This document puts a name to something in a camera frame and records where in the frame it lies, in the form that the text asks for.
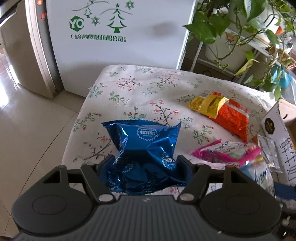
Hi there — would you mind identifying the orange-red snack packet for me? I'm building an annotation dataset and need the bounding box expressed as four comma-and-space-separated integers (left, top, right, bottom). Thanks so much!
209, 98, 249, 143

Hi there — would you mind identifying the yellow snack packet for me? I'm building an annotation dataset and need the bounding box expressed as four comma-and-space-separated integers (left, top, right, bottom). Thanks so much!
187, 93, 229, 118

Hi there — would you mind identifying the white metal plant stand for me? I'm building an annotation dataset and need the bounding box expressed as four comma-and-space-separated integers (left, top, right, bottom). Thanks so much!
186, 29, 295, 82

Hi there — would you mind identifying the white cardboard box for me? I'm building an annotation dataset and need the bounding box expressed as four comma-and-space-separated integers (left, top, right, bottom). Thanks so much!
261, 98, 296, 186

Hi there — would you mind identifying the pink white Ameria packet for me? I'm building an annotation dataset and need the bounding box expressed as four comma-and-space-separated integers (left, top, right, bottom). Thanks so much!
191, 139, 261, 167

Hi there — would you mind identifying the blue foil snack bag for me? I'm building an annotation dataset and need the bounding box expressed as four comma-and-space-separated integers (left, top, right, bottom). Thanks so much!
102, 120, 186, 195

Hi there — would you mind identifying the blue round object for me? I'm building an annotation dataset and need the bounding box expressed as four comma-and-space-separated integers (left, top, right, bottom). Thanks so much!
270, 65, 292, 88

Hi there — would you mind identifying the green pothos plant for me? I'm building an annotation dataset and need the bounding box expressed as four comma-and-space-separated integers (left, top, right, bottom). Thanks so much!
185, 1, 295, 102

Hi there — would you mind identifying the floral tablecloth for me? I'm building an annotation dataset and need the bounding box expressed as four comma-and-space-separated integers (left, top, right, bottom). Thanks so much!
62, 65, 273, 169

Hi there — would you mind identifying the light blue Ameria packet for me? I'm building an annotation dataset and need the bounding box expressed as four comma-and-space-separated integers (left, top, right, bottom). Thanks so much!
240, 161, 275, 196

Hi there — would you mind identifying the white refrigerator with green logo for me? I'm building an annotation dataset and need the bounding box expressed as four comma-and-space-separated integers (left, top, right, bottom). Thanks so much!
25, 1, 197, 96

